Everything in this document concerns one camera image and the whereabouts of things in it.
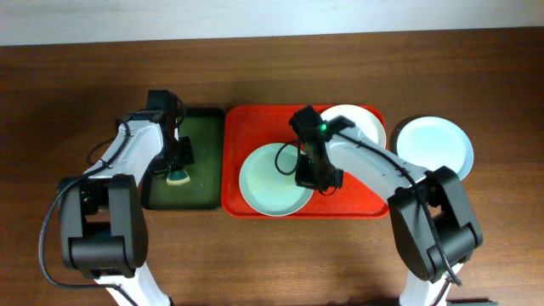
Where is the mint green plate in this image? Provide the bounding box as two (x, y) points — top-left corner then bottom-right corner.
(239, 143), (314, 217)

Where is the green and yellow sponge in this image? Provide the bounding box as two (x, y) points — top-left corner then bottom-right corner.
(166, 169), (190, 186)

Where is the light blue plate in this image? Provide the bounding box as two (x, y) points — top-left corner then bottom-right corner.
(391, 116), (474, 180)

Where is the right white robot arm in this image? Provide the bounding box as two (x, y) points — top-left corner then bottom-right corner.
(289, 106), (484, 305)

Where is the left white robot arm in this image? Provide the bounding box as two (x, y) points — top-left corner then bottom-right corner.
(54, 89), (194, 305)

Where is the red plastic tray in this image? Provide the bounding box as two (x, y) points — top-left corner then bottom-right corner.
(221, 105), (388, 219)

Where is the dark green plastic tray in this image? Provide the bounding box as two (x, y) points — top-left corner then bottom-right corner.
(142, 108), (224, 211)

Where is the white plate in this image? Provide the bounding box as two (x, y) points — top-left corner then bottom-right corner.
(320, 105), (387, 148)

